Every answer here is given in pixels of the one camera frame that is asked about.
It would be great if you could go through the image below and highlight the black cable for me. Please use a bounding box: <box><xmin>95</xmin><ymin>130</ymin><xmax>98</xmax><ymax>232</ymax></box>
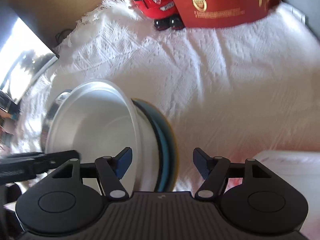
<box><xmin>55</xmin><ymin>28</ymin><xmax>73</xmax><ymax>46</ymax></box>

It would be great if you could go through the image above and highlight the blue bowl white inside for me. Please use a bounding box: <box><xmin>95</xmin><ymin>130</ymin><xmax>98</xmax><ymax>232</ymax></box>
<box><xmin>132</xmin><ymin>99</ymin><xmax>176</xmax><ymax>193</ymax></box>

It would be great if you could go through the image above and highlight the white plate gold rim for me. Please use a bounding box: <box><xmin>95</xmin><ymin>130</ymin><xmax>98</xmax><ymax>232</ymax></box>
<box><xmin>132</xmin><ymin>97</ymin><xmax>181</xmax><ymax>192</ymax></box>

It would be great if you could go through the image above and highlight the black monitor screen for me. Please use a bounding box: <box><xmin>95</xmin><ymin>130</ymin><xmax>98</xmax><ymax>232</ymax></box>
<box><xmin>0</xmin><ymin>0</ymin><xmax>59</xmax><ymax>112</ymax></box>

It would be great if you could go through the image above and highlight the white plastic tray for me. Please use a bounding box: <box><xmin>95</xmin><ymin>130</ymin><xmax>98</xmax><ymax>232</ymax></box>
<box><xmin>254</xmin><ymin>150</ymin><xmax>320</xmax><ymax>239</ymax></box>

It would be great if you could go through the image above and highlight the stainless steel bowl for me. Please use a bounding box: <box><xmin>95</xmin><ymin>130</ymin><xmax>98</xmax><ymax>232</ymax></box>
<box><xmin>40</xmin><ymin>89</ymin><xmax>72</xmax><ymax>152</ymax></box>

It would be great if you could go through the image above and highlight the white textured tablecloth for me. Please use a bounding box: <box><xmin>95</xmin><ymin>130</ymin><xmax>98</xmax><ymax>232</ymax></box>
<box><xmin>11</xmin><ymin>0</ymin><xmax>319</xmax><ymax>192</ymax></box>

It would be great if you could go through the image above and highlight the panda figurine red suit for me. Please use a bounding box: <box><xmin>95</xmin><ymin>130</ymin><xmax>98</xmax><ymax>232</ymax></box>
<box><xmin>125</xmin><ymin>0</ymin><xmax>185</xmax><ymax>31</ymax></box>

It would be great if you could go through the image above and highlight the red quail eggs bag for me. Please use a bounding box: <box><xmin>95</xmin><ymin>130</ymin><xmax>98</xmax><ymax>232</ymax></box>
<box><xmin>174</xmin><ymin>0</ymin><xmax>279</xmax><ymax>28</ymax></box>

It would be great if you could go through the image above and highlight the white ceramic bowl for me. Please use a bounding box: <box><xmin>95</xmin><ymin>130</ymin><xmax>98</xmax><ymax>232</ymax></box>
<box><xmin>44</xmin><ymin>80</ymin><xmax>160</xmax><ymax>193</ymax></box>

